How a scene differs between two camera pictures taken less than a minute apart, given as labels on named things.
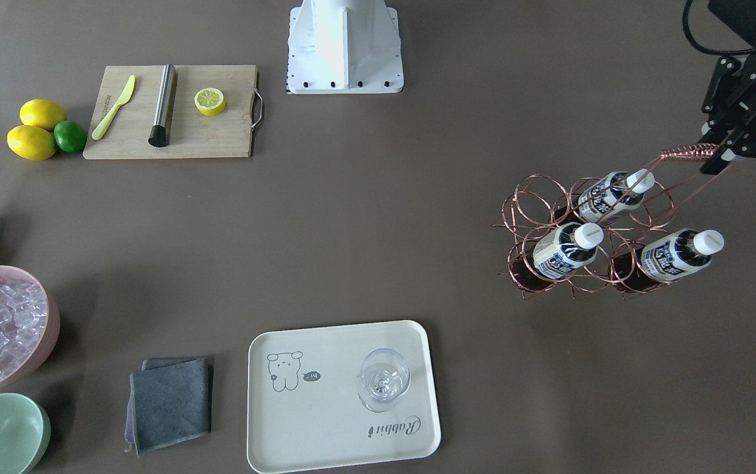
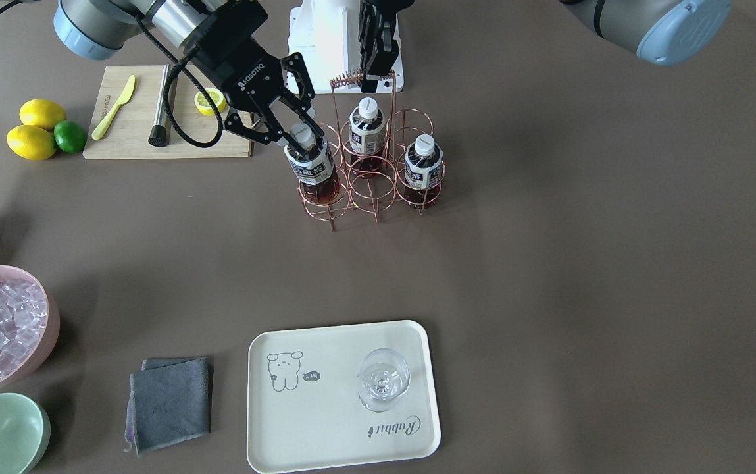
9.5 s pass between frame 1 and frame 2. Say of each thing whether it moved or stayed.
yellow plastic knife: stayed
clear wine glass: stayed
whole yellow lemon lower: stayed
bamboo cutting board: stayed
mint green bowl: stayed
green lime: stayed
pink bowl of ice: stayed
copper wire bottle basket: moved
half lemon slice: stayed
